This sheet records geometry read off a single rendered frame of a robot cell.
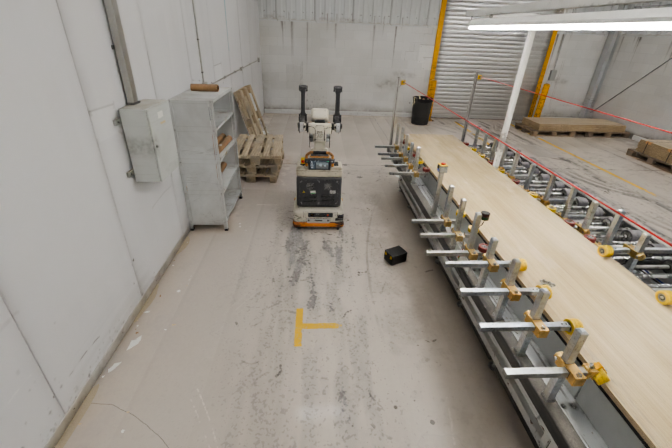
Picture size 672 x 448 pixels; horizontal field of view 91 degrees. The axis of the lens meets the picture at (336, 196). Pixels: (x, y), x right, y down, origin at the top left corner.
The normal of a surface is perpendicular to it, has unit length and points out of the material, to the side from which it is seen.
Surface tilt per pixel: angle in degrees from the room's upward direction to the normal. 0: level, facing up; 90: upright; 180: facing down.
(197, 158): 90
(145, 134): 90
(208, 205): 90
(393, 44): 90
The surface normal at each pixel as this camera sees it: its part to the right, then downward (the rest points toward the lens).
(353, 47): 0.05, 0.45
